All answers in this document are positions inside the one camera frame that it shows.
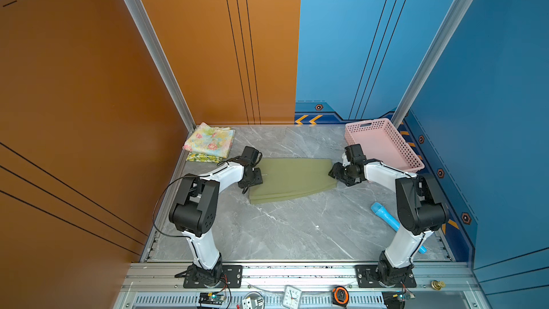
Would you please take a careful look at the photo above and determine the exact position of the brass round knob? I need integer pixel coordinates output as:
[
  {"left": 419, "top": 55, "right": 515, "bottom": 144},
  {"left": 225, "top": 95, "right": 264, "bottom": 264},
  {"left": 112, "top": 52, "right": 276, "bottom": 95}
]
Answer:
[{"left": 431, "top": 280, "right": 446, "bottom": 290}]

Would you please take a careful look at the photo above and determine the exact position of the pastel floral skirt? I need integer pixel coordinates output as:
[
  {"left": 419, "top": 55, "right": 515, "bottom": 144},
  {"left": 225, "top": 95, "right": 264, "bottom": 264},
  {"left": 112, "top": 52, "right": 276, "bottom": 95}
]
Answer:
[{"left": 183, "top": 122, "right": 235, "bottom": 158}]

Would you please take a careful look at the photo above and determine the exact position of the olive green skirt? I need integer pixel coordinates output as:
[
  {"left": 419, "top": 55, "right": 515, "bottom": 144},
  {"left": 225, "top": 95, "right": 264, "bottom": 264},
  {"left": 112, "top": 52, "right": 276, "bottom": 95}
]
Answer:
[{"left": 249, "top": 158, "right": 337, "bottom": 205}]

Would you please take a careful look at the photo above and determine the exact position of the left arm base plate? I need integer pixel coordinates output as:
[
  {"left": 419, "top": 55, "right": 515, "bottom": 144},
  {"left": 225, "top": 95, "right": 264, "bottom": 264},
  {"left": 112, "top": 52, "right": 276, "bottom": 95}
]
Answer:
[{"left": 183, "top": 264, "right": 243, "bottom": 290}]

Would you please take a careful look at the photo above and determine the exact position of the white square clock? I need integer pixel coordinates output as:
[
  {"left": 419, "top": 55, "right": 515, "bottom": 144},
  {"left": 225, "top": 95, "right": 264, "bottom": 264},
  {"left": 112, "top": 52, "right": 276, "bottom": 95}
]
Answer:
[{"left": 282, "top": 286, "right": 303, "bottom": 309}]

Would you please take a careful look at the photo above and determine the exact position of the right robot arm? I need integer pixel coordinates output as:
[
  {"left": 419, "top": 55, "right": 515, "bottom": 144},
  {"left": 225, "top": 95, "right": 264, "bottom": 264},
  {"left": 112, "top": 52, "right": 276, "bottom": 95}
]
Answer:
[{"left": 328, "top": 144, "right": 449, "bottom": 287}]

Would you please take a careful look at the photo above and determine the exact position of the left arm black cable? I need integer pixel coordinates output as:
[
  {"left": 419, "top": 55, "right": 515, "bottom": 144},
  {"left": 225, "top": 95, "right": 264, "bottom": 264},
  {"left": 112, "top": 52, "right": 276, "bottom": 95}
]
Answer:
[{"left": 152, "top": 175, "right": 194, "bottom": 237}]

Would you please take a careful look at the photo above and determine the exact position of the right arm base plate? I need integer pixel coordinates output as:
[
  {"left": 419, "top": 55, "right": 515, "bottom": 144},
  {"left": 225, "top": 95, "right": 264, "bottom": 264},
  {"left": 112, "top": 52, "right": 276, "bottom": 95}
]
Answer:
[{"left": 355, "top": 264, "right": 417, "bottom": 288}]

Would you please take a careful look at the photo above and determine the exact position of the pink plastic basket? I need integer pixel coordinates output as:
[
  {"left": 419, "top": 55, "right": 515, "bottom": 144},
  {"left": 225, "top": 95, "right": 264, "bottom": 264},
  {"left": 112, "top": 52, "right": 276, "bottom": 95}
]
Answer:
[{"left": 345, "top": 118, "right": 425, "bottom": 173}]

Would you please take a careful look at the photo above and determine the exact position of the black board with wires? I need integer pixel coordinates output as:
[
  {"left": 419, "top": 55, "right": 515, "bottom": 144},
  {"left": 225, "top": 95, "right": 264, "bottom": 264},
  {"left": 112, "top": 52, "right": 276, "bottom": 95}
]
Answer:
[{"left": 382, "top": 292, "right": 416, "bottom": 309}]

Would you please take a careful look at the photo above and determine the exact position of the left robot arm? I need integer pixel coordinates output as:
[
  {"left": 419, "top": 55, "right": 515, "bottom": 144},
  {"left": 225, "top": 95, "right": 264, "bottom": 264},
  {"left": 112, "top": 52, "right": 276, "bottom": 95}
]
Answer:
[{"left": 168, "top": 146, "right": 262, "bottom": 287}]

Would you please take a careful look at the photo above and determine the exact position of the white power plug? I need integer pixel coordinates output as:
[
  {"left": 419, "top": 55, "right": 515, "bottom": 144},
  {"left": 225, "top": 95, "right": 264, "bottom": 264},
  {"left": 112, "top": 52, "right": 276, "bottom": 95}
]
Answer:
[{"left": 240, "top": 292, "right": 265, "bottom": 309}]

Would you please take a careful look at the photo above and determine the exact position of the green circuit board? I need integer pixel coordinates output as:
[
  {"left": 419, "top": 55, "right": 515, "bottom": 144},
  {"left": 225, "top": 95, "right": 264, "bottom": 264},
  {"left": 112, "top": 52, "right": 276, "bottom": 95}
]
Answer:
[{"left": 197, "top": 293, "right": 227, "bottom": 308}]

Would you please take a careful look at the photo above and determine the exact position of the orange black tape measure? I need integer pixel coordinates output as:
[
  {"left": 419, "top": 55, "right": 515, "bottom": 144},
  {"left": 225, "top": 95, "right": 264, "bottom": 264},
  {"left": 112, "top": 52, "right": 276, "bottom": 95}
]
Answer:
[{"left": 331, "top": 286, "right": 350, "bottom": 308}]

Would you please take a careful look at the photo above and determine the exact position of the lemon print skirt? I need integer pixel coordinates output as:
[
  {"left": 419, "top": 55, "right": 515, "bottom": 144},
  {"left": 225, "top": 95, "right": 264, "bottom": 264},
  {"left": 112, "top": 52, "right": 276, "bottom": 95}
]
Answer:
[{"left": 186, "top": 152, "right": 224, "bottom": 164}]

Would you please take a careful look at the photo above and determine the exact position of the light blue plastic tube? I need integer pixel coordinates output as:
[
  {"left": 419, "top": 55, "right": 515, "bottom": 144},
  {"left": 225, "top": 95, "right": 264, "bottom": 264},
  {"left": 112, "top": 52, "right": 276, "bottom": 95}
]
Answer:
[{"left": 370, "top": 202, "right": 401, "bottom": 232}]

